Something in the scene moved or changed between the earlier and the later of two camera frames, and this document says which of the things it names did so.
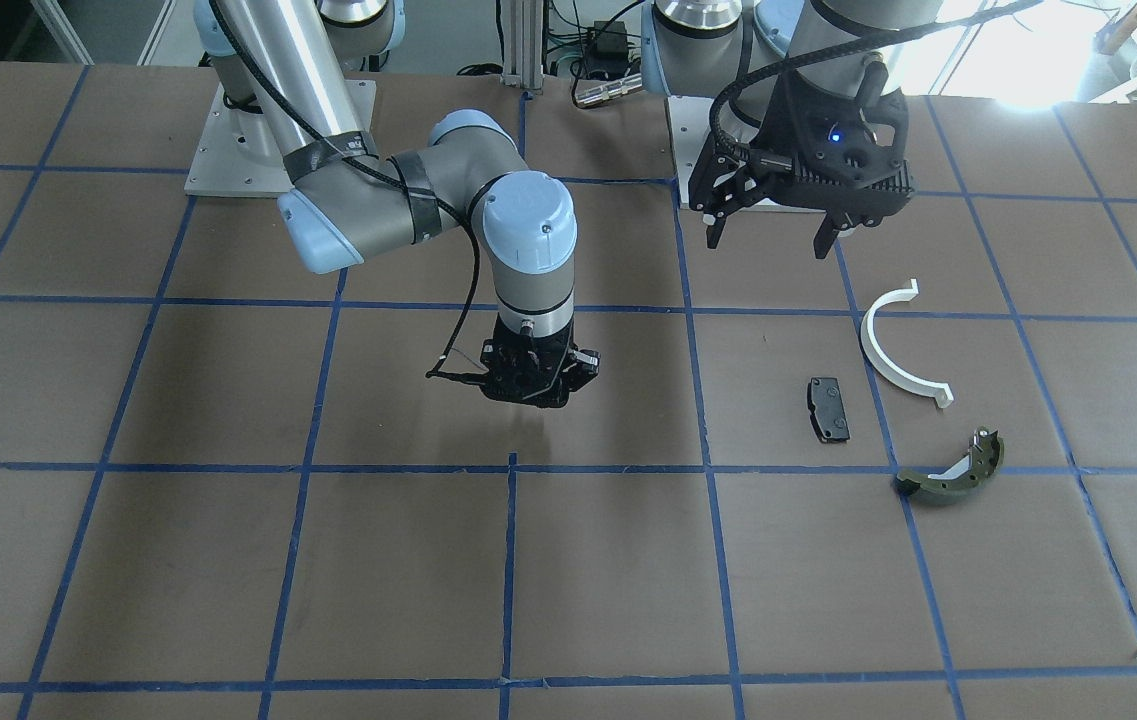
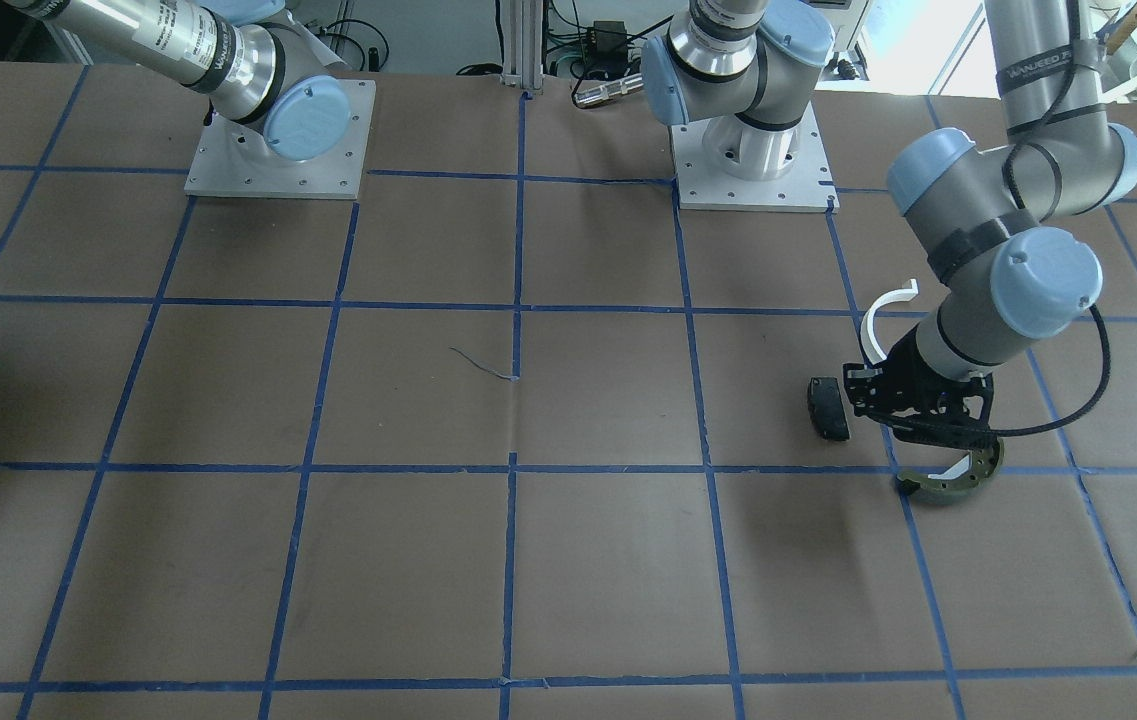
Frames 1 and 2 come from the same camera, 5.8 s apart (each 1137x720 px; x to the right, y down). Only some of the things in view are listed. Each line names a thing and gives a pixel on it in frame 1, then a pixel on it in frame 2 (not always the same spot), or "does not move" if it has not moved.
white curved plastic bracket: (940, 390) does not move
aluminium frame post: (523, 44) does not move
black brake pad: (827, 410) does not move
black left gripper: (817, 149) to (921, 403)
